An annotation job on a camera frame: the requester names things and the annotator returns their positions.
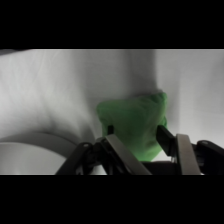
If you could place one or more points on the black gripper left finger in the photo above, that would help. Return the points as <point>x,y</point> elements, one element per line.
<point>125,155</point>

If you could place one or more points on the grey bowl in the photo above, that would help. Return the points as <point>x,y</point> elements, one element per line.
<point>26,156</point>

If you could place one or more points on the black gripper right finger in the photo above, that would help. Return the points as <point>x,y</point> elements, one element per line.
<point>186,156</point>

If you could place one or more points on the green triangle beanbag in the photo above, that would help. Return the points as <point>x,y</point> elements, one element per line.
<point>133,120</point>

